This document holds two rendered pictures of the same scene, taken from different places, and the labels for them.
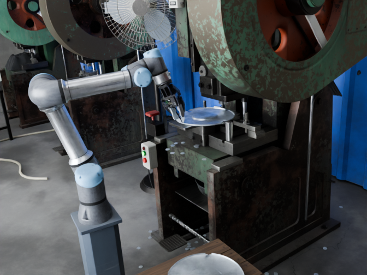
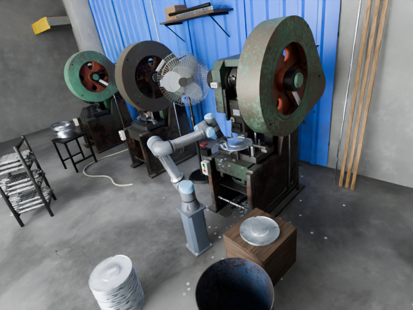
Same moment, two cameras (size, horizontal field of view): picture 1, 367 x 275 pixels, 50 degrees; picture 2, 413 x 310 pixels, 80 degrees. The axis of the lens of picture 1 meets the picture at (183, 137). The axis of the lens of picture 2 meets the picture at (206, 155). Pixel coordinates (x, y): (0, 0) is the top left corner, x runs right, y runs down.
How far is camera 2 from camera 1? 57 cm
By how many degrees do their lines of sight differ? 9
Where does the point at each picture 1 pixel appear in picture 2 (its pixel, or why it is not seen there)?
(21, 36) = (91, 96)
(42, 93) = (161, 149)
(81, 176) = (184, 188)
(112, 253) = (202, 224)
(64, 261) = (166, 230)
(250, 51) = (271, 115)
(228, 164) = (255, 169)
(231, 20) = (263, 103)
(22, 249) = (138, 228)
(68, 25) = (136, 95)
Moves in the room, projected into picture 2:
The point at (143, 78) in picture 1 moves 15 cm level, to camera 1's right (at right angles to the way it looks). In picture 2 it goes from (211, 133) to (230, 128)
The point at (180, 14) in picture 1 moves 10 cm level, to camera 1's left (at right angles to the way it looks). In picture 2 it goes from (217, 90) to (206, 92)
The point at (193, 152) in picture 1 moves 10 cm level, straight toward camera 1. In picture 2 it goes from (233, 163) to (236, 169)
